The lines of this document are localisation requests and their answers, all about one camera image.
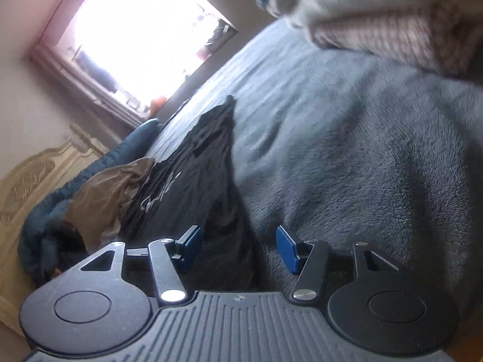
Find black t-shirt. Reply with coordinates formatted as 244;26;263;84
119;97;260;291

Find beige clothes pile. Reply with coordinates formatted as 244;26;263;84
64;158;155;254

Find dark clothes hanging by window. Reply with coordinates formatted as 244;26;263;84
75;52;119;93

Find clothes on window sill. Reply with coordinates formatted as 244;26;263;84
204;19;238;55

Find folded clothes stack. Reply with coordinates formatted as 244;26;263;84
256;0;482;77

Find grey bed blanket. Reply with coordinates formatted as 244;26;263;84
149;21;482;324

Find blue duvet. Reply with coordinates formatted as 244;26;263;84
18;119;161;287

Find orange item on sill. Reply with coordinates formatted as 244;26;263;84
149;97;167;119

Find cream carved headboard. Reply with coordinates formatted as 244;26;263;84
0;122;111;338

